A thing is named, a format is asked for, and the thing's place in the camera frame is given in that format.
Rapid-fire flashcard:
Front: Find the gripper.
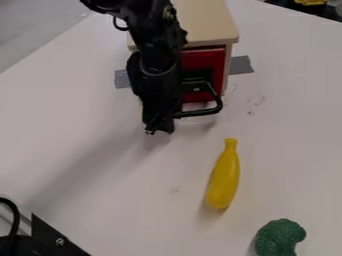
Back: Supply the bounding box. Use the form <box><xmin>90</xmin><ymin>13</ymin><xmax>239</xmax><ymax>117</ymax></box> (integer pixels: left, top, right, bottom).
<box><xmin>125</xmin><ymin>52</ymin><xmax>185</xmax><ymax>136</ymax></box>

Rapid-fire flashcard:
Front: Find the drawer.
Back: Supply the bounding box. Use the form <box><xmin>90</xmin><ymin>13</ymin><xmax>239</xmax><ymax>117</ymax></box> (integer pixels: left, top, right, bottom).
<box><xmin>172</xmin><ymin>45</ymin><xmax>228</xmax><ymax>120</ymax></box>

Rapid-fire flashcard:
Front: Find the grey tape strip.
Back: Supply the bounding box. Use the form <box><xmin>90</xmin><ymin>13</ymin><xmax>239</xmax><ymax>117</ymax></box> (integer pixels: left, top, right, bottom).
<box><xmin>113</xmin><ymin>68</ymin><xmax>134</xmax><ymax>90</ymax></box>
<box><xmin>228</xmin><ymin>55</ymin><xmax>256</xmax><ymax>76</ymax></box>

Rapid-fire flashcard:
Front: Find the cabinet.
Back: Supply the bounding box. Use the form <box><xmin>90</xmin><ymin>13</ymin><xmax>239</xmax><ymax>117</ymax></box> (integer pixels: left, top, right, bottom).
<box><xmin>125</xmin><ymin>0</ymin><xmax>241</xmax><ymax>98</ymax></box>

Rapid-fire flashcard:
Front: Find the yellow toy banana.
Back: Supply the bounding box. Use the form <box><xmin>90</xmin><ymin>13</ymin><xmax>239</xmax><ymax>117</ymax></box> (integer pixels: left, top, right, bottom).
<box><xmin>204</xmin><ymin>137</ymin><xmax>242</xmax><ymax>210</ymax></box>

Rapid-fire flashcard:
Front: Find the green toy broccoli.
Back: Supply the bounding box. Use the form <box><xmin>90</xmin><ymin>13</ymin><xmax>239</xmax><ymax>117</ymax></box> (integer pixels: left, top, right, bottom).
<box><xmin>253</xmin><ymin>218</ymin><xmax>309</xmax><ymax>256</ymax></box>

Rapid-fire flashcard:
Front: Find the black metal bracket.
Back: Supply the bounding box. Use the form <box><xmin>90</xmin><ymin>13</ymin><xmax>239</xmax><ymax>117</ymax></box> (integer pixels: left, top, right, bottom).
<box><xmin>0</xmin><ymin>213</ymin><xmax>94</xmax><ymax>256</ymax></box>

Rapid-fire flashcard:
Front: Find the black cable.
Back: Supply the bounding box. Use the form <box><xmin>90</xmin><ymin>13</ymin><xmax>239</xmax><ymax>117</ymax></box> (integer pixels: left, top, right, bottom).
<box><xmin>0</xmin><ymin>196</ymin><xmax>23</xmax><ymax>238</ymax></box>

